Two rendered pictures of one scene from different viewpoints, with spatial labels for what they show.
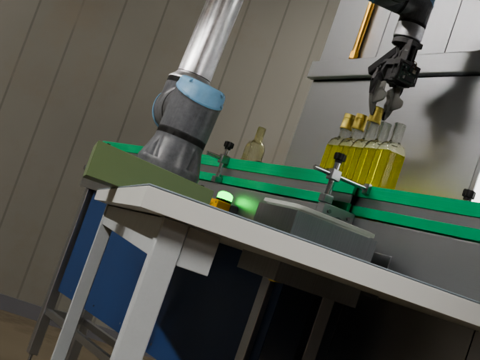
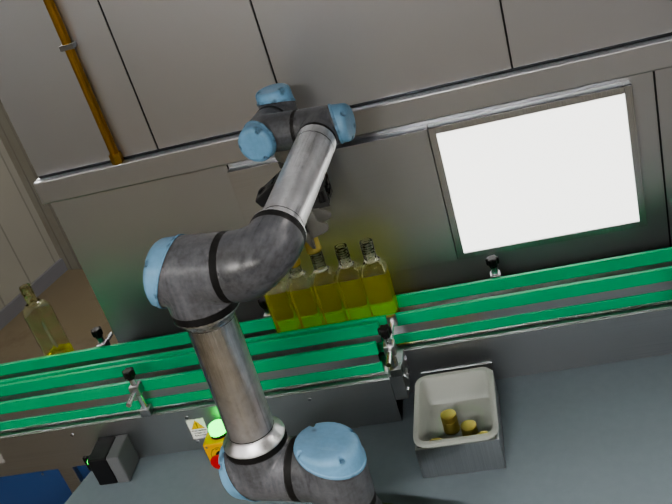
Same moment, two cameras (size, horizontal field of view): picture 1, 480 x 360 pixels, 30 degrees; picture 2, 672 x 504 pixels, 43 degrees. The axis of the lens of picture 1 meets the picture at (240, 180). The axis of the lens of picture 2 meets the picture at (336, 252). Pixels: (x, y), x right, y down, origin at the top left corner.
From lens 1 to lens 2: 2.00 m
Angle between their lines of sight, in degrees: 57
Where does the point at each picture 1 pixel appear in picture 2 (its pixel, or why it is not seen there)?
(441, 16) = (243, 77)
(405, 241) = (499, 346)
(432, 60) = not seen: hidden behind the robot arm
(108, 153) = not seen: outside the picture
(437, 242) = (545, 333)
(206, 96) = (361, 455)
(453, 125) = (385, 194)
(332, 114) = (138, 228)
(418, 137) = (339, 218)
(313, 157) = not seen: hidden behind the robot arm
